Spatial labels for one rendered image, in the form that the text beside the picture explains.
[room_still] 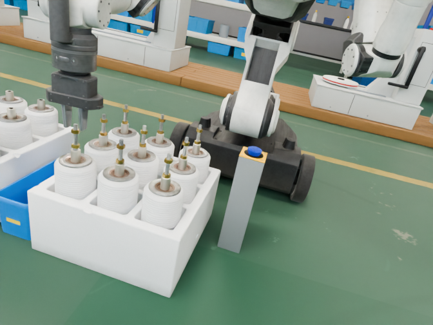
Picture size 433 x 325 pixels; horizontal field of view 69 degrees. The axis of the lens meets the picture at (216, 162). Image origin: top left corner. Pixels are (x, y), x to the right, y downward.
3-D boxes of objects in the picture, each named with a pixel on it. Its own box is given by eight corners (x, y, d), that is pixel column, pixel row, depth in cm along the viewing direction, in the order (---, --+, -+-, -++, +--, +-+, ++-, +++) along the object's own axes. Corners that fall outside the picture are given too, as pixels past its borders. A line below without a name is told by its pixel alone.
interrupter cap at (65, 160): (53, 157, 78) (53, 155, 77) (84, 153, 83) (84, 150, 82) (66, 171, 73) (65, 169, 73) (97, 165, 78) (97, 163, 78)
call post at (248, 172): (221, 233, 103) (243, 147, 90) (243, 240, 102) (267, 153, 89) (216, 246, 97) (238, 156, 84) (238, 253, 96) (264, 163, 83)
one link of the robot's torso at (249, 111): (221, 133, 119) (252, 24, 126) (267, 145, 117) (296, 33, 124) (218, 120, 104) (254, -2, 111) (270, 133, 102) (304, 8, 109)
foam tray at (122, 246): (111, 183, 118) (114, 138, 110) (211, 214, 112) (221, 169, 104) (31, 249, 83) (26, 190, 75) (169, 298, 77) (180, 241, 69)
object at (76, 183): (50, 215, 85) (48, 155, 77) (86, 206, 92) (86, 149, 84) (64, 236, 79) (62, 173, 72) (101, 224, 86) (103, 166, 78)
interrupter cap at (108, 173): (128, 186, 73) (128, 183, 72) (96, 178, 73) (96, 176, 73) (139, 171, 79) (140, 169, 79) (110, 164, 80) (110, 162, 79)
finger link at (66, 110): (72, 124, 76) (72, 99, 73) (65, 129, 73) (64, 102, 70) (66, 123, 76) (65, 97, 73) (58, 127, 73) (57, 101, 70)
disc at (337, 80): (320, 77, 289) (322, 71, 287) (354, 84, 286) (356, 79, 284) (323, 82, 262) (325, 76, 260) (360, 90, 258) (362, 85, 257)
